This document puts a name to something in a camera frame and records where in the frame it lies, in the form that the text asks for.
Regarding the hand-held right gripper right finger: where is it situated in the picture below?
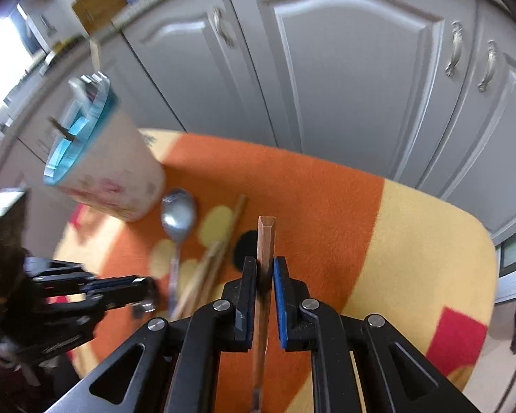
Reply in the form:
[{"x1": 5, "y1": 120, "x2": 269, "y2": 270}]
[{"x1": 273, "y1": 257, "x2": 482, "y2": 413}]

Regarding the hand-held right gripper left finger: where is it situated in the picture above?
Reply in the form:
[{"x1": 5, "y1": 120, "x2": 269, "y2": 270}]
[{"x1": 45, "y1": 256, "x2": 259, "y2": 413}]

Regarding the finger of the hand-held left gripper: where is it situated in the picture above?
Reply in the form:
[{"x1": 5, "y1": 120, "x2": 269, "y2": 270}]
[
  {"x1": 39, "y1": 295, "x2": 158, "y2": 332},
  {"x1": 23, "y1": 258, "x2": 155, "y2": 298}
]

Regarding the dark brown chopstick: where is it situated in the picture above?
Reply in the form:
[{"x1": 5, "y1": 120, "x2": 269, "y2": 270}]
[
  {"x1": 47, "y1": 116, "x2": 76, "y2": 142},
  {"x1": 251, "y1": 215, "x2": 278, "y2": 413}
]

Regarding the large metal spoon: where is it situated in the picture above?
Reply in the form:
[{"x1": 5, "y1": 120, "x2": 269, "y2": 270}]
[{"x1": 160, "y1": 188, "x2": 197, "y2": 317}]

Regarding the floral utensil holder cup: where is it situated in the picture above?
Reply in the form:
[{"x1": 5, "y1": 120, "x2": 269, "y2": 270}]
[{"x1": 42, "y1": 74, "x2": 168, "y2": 223}]

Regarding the orange yellow patterned cloth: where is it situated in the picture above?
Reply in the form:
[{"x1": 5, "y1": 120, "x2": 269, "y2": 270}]
[{"x1": 54, "y1": 128, "x2": 499, "y2": 413}]

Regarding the wooden cutting board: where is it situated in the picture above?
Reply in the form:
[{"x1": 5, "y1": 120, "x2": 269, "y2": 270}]
[{"x1": 71, "y1": 0, "x2": 127, "y2": 35}]

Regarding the silver cabinet handle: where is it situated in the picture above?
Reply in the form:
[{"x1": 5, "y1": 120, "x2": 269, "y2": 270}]
[
  {"x1": 444, "y1": 21, "x2": 463, "y2": 77},
  {"x1": 477, "y1": 40, "x2": 498, "y2": 92},
  {"x1": 212, "y1": 6, "x2": 237, "y2": 48}
]

